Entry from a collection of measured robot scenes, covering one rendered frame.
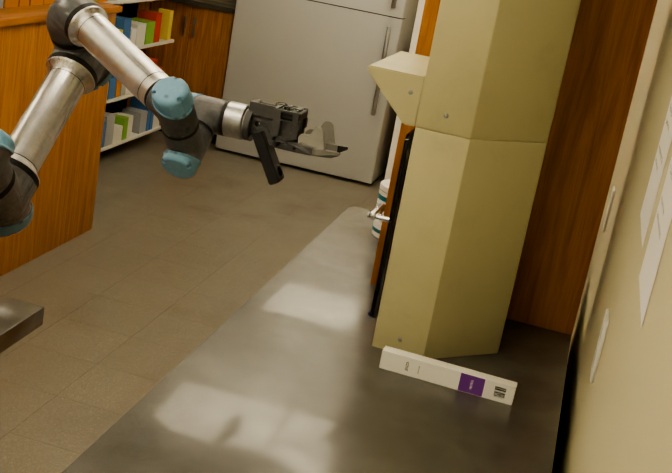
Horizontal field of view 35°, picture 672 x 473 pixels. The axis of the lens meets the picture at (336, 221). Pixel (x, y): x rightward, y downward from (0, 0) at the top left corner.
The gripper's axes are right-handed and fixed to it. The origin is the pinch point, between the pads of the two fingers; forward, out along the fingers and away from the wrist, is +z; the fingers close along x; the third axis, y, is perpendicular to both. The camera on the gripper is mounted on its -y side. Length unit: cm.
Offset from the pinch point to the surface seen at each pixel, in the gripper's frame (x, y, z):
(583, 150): 32, 6, 48
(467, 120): -5.0, 13.3, 25.2
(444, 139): -5.0, 8.7, 21.5
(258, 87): 484, -81, -168
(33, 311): -32, -37, -48
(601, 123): 32, 12, 50
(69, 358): 132, -131, -117
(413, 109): -5.0, 13.1, 14.4
